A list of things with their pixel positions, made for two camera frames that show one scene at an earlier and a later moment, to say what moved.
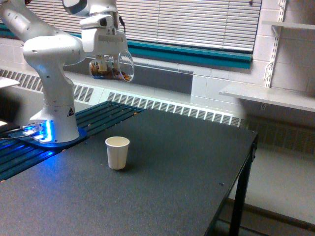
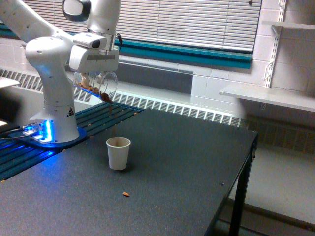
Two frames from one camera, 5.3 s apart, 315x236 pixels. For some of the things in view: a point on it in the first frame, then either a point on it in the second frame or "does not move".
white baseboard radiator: x=179 y=105 does not move
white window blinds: x=234 y=24 does not move
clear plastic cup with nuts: x=120 y=66 to x=104 y=82
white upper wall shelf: x=289 y=24 does not move
